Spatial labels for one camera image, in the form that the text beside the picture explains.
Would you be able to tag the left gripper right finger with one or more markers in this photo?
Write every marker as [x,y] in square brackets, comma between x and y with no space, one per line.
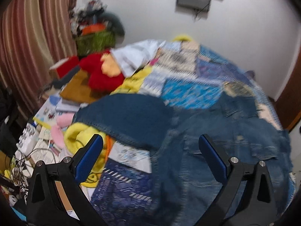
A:
[247,194]

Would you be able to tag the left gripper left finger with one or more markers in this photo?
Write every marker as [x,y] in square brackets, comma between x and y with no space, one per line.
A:
[44,206]

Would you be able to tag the yellow fleece blanket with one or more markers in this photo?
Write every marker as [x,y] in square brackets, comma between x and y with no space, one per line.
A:
[77,136]

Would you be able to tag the pink plush toy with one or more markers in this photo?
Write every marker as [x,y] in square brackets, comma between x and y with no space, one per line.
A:
[56,130]

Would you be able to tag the wooden door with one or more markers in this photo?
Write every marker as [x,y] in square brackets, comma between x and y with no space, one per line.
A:
[288,104]

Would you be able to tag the brown folded cloth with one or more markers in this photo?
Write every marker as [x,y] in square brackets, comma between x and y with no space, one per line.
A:
[78,91]

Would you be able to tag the red plush toy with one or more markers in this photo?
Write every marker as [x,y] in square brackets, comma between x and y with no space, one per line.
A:
[104,73]

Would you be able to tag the blue patchwork bedspread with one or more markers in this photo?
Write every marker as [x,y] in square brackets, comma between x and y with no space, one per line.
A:
[187,93]

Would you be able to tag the white folded shirt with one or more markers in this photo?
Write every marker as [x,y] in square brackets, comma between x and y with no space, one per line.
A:
[135,56]

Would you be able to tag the striped red curtain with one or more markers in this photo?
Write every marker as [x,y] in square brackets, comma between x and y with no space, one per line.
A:
[35,34]

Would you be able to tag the green basket of clutter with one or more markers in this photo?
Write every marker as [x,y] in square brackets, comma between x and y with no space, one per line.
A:
[94,28]

